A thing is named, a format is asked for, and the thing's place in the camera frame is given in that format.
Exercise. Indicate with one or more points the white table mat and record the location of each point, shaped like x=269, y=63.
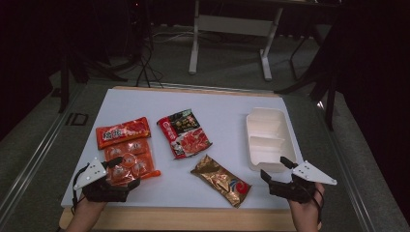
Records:
x=206, y=106

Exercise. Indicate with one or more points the black chair frame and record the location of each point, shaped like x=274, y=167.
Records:
x=325, y=80

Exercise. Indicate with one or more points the gold foil packet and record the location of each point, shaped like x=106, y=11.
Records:
x=222, y=180

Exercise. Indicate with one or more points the white desk frame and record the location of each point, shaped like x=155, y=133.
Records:
x=233, y=25

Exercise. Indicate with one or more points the black metal stand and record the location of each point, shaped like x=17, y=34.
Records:
x=66, y=80

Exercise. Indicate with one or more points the person's right hand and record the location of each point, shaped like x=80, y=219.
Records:
x=306, y=212

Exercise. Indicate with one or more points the white divided food container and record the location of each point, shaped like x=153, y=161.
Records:
x=269, y=138

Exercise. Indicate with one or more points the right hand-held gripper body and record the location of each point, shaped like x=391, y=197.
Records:
x=299, y=191

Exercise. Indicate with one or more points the red and black seasoning packet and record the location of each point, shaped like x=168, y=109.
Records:
x=185, y=133

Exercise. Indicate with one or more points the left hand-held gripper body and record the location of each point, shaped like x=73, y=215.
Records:
x=96, y=190

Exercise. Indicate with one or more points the orange jelly cup packet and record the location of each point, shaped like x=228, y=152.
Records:
x=124, y=132

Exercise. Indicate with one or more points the person's left hand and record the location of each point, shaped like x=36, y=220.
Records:
x=88, y=208

